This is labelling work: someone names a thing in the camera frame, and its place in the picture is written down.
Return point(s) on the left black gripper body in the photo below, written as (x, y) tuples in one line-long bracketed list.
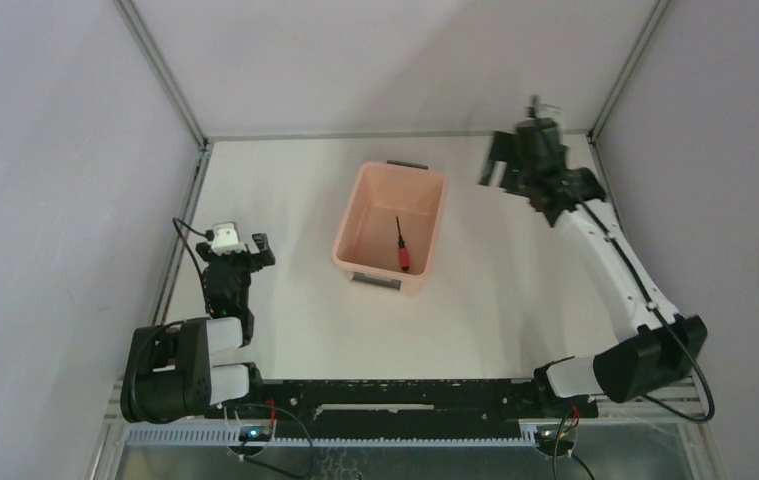
[(234, 259)]

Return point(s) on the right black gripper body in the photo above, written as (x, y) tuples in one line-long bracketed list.
[(511, 163)]

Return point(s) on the red black screwdriver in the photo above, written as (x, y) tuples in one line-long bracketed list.
[(403, 255)]

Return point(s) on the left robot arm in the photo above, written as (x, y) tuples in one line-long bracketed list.
[(170, 372)]

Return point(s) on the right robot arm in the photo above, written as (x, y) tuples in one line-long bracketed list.
[(656, 344)]

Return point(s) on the pink plastic bin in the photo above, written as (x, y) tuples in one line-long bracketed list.
[(366, 249)]

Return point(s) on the left controller board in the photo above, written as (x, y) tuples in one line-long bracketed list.
[(252, 434)]

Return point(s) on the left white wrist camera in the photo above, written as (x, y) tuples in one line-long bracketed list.
[(225, 239)]

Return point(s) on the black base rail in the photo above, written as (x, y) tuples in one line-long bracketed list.
[(419, 410)]

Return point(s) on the aluminium frame profile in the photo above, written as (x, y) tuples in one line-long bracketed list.
[(287, 100)]

